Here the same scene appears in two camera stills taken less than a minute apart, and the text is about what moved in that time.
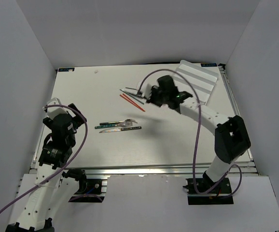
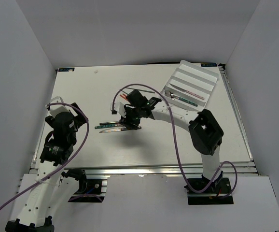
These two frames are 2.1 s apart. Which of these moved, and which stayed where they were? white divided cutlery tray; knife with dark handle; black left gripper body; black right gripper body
Moved: black right gripper body
Stayed: knife with dark handle; white divided cutlery tray; black left gripper body
